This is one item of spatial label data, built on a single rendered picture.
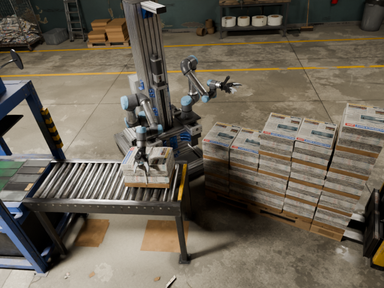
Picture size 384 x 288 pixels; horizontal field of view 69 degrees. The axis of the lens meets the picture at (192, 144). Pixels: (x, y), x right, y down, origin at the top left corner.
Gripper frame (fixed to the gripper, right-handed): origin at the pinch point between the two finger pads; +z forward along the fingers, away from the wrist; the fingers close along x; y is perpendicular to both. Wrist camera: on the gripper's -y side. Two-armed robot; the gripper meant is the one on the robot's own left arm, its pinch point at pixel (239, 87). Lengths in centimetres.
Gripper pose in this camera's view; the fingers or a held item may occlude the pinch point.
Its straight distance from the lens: 286.5
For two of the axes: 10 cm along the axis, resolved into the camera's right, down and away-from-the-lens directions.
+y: 1.4, 7.1, 6.9
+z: 8.4, 2.9, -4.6
